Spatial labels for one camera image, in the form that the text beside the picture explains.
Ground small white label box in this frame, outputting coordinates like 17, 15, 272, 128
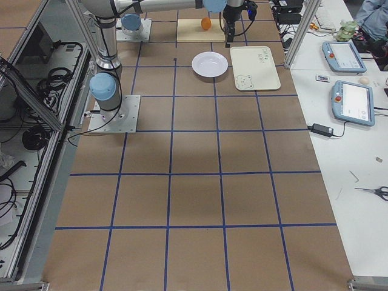
315, 75, 330, 82

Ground orange fruit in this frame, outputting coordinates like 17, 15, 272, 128
201, 17, 212, 30

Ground blue teach pendant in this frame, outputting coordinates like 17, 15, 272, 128
331, 80, 375, 127
322, 42, 367, 73

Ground beige egg shaped object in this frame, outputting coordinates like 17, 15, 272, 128
359, 76, 370, 85

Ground white round plate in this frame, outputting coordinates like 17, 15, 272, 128
192, 52, 228, 78

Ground aluminium frame post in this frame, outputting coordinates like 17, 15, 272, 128
284, 0, 321, 69

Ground hex key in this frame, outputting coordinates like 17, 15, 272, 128
349, 170, 360, 183

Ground green tape roll stack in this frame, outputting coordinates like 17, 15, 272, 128
334, 20, 358, 42

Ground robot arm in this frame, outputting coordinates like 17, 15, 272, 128
121, 13, 142, 35
82, 1, 257, 73

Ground far blue teach pendant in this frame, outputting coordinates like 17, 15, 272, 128
322, 42, 367, 73

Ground black power adapter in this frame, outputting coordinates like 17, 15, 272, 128
307, 123, 333, 138

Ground white keyboard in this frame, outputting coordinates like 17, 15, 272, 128
315, 3, 336, 32

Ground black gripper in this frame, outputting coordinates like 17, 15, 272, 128
222, 0, 244, 48

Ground person in blue jacket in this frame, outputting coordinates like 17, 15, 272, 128
355, 0, 387, 40

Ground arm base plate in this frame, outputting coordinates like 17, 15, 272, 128
88, 95, 141, 134
116, 18, 152, 42

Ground wooden cutting board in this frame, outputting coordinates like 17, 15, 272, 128
176, 19, 225, 42

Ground pale green bear tray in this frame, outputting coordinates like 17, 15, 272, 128
230, 46, 281, 91

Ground near blue teach pendant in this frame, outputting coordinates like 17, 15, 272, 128
331, 80, 375, 127

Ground brass cylinder part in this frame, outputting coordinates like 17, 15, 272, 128
309, 22, 319, 31

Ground black scissors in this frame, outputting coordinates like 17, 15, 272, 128
355, 186, 388, 201

